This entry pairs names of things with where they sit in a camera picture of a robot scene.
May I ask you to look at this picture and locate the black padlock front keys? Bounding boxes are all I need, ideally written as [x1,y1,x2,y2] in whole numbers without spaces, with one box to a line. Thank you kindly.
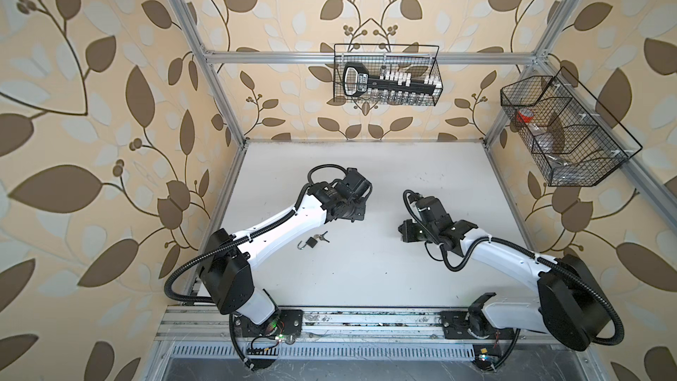
[297,231,330,250]

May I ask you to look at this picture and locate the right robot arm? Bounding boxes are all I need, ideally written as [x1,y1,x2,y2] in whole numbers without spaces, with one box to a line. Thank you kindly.
[398,190,625,372]

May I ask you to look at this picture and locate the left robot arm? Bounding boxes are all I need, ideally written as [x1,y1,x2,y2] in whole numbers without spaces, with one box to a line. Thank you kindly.
[164,163,373,371]

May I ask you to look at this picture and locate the black socket set holder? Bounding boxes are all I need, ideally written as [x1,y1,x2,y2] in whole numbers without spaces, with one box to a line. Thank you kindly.
[338,63,444,101]

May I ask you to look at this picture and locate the red capped item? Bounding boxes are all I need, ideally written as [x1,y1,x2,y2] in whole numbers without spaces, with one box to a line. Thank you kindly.
[515,109,534,125]

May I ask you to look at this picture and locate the clear plastic bag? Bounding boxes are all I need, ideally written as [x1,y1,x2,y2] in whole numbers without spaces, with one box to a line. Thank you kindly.
[537,146,589,186]

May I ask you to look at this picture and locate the back wire basket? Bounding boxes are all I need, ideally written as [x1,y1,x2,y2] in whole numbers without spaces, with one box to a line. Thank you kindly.
[333,42,444,107]

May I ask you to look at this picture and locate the side wire basket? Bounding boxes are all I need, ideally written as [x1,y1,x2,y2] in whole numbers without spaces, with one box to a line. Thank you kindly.
[500,67,643,187]

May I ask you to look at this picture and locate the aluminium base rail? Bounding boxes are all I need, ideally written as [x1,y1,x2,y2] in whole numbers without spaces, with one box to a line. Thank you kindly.
[156,306,562,363]

